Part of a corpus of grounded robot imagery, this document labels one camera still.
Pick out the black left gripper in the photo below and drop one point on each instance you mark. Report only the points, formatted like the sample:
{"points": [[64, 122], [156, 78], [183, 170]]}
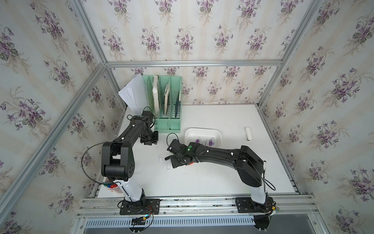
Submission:
{"points": [[155, 139]]}

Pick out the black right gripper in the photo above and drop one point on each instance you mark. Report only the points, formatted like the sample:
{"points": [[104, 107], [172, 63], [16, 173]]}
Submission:
{"points": [[172, 160]]}

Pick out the dark purple usb drive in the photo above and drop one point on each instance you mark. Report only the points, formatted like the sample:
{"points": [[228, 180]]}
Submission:
{"points": [[211, 142]]}

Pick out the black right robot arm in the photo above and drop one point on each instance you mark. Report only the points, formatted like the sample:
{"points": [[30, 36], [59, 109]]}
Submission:
{"points": [[250, 167]]}

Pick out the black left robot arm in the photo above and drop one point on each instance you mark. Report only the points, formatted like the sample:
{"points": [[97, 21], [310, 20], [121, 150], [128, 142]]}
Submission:
{"points": [[117, 162]]}

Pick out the white storage box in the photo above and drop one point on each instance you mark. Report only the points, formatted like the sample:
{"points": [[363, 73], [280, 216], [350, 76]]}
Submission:
{"points": [[204, 135]]}

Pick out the white paper stack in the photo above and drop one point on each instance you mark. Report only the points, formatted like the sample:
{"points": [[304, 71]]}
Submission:
{"points": [[134, 94]]}

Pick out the green desk file organizer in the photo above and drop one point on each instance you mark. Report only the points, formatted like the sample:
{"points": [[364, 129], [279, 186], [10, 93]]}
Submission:
{"points": [[171, 123]]}

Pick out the beige notebook in organizer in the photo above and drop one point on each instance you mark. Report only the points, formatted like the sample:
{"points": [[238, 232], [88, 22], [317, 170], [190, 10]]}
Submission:
{"points": [[166, 98]]}

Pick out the white book in organizer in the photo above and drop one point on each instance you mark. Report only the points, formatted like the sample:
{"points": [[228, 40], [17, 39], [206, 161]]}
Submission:
{"points": [[156, 95]]}

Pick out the pink pen cup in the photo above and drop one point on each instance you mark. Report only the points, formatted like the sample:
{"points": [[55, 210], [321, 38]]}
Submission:
{"points": [[114, 188]]}

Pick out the white eraser stick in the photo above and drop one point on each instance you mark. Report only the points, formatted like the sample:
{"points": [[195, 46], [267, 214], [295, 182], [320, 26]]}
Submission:
{"points": [[248, 134]]}

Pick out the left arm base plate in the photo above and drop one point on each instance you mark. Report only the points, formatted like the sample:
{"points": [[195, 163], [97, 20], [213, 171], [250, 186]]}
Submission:
{"points": [[147, 206]]}

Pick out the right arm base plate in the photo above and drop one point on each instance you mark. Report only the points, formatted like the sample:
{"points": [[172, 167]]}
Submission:
{"points": [[247, 205]]}

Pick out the aluminium frame rail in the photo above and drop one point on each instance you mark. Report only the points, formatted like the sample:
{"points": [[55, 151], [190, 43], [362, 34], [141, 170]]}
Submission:
{"points": [[193, 63]]}

